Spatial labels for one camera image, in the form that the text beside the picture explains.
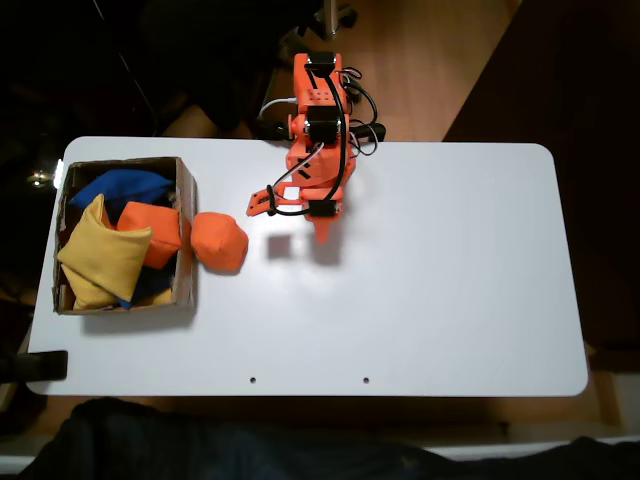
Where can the orange bean bag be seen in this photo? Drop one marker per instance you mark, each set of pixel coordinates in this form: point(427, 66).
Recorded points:
point(155, 225)
point(220, 242)

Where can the brown cardboard box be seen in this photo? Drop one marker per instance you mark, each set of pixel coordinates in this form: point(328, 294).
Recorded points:
point(185, 280)

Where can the yellow bean bag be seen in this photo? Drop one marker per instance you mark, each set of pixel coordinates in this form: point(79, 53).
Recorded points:
point(87, 295)
point(160, 299)
point(105, 250)

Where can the blue bean bag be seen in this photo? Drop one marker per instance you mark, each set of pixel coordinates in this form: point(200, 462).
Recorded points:
point(125, 185)
point(150, 282)

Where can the dark cloth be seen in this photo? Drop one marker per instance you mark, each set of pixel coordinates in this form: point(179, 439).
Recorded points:
point(200, 450)

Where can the black table clamp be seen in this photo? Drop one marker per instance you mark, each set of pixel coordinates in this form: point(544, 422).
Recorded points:
point(45, 365)

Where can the orange camera mount plate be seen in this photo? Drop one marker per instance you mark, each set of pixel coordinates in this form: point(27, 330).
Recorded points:
point(257, 202)

